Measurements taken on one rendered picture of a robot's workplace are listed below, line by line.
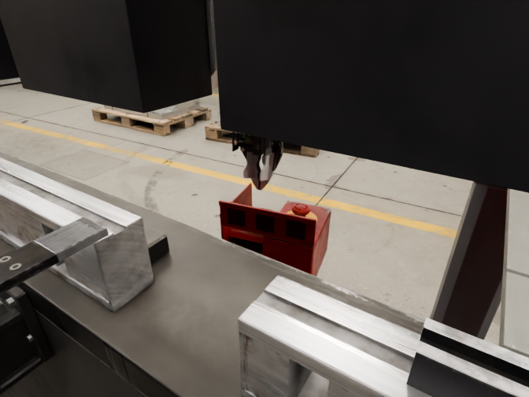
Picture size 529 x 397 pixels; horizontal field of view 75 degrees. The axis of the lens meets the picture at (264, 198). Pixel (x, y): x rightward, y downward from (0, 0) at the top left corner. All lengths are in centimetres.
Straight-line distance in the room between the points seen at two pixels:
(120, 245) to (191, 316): 11
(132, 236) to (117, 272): 4
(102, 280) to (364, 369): 28
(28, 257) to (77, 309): 15
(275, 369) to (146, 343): 16
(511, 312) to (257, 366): 18
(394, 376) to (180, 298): 26
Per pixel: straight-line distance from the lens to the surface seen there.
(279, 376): 29
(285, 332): 26
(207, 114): 437
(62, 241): 33
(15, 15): 32
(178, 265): 48
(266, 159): 71
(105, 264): 40
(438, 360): 23
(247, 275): 45
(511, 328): 27
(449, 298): 133
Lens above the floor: 117
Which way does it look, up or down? 28 degrees down
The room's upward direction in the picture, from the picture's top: straight up
